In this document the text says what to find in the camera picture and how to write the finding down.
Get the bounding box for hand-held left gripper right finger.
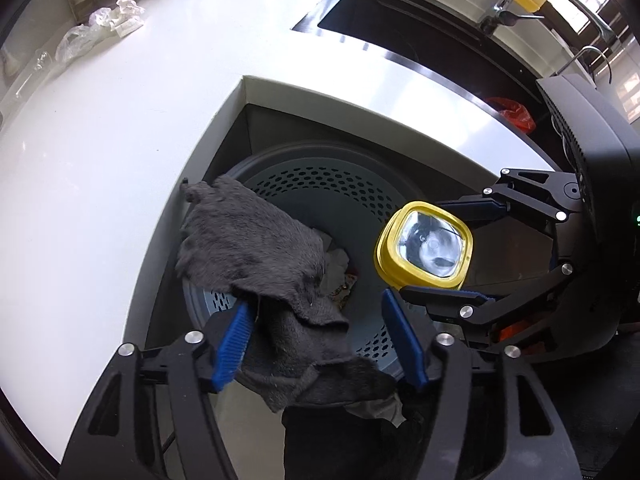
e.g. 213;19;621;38
382;289;583;480

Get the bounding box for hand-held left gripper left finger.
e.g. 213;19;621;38
60;300;257;480

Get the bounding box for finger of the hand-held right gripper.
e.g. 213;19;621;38
399;262;577;356
437;167;584;233

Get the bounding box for brown snack wrapper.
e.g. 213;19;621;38
332;270;361;311

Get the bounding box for yellow lidded container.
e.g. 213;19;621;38
374;201;474;290

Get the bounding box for dark grey cloth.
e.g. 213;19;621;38
177;175;406;428

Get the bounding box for grey perforated bin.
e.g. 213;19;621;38
182;140;451;376

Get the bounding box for red plastic bag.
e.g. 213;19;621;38
482;96;537;133

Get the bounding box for thin chrome faucet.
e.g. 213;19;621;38
560;45;613;83

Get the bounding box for steel kitchen sink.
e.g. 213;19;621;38
292;0;576;171

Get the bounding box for crumpled clear plastic bag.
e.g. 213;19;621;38
55;7;118;63

